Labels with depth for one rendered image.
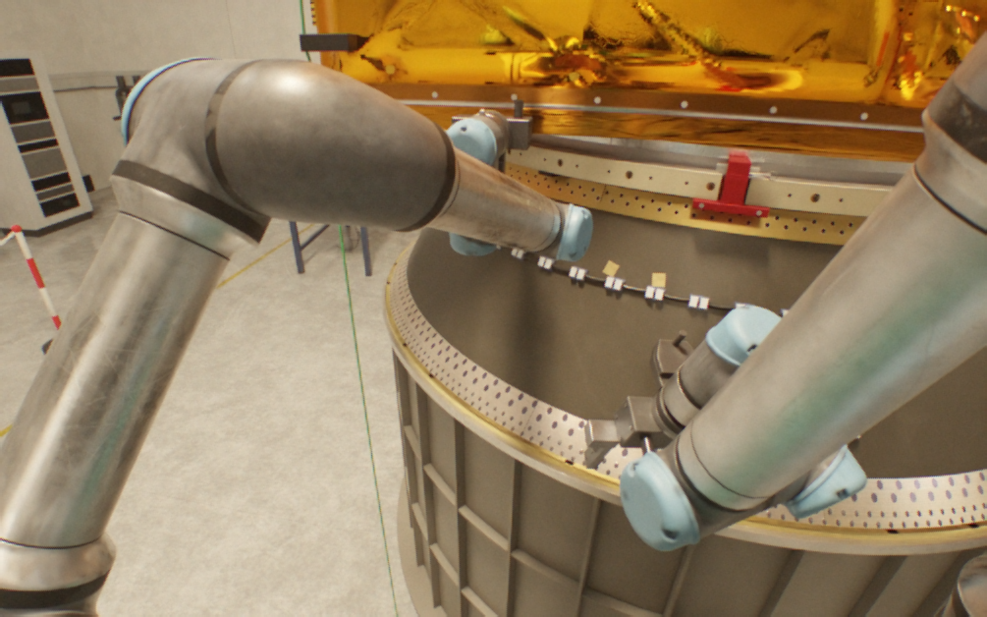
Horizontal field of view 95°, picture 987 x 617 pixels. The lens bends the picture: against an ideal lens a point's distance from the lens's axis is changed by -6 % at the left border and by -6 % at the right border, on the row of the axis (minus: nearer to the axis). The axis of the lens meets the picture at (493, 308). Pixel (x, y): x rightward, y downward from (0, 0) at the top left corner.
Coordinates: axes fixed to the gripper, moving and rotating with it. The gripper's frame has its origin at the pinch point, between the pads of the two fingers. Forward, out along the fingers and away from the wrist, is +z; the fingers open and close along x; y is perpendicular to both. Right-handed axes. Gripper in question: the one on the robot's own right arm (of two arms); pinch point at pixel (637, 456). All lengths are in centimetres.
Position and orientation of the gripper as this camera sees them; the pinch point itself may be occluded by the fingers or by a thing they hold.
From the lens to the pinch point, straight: 76.1
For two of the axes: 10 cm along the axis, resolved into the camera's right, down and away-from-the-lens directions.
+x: 9.8, 0.8, 1.6
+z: -1.7, 6.2, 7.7
